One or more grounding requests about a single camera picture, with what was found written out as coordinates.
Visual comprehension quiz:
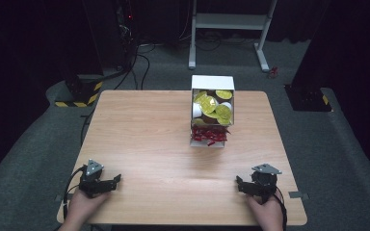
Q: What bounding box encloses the white cardboard box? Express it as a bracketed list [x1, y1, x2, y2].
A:
[189, 74, 236, 149]

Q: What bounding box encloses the thin black floor cable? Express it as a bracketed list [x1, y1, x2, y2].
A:
[79, 108, 96, 147]

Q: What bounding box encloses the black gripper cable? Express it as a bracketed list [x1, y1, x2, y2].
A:
[273, 186, 288, 231]
[62, 166, 87, 220]

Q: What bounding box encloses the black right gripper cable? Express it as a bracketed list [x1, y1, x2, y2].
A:
[273, 186, 288, 231]

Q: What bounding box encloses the white metal stand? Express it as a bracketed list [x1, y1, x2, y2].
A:
[188, 0, 278, 73]

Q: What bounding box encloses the grey tape piece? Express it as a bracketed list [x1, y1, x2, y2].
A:
[288, 191, 310, 200]

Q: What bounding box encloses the person's left hand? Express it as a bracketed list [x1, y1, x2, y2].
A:
[63, 188, 111, 226]

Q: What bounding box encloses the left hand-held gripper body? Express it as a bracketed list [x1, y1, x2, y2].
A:
[78, 158, 108, 198]

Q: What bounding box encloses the black stand yellow-striped base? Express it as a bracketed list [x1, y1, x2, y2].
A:
[54, 74, 105, 109]

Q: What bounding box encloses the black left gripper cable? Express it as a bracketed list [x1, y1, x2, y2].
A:
[62, 166, 87, 220]

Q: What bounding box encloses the dark equipment rack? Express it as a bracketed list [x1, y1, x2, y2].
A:
[114, 0, 138, 66]

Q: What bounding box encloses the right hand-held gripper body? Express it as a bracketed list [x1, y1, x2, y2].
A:
[250, 163, 283, 204]

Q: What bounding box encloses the person's right hand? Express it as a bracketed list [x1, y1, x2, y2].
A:
[245, 192, 285, 231]

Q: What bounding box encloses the pile of gold-lidded cups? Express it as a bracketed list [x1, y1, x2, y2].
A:
[192, 90, 234, 126]

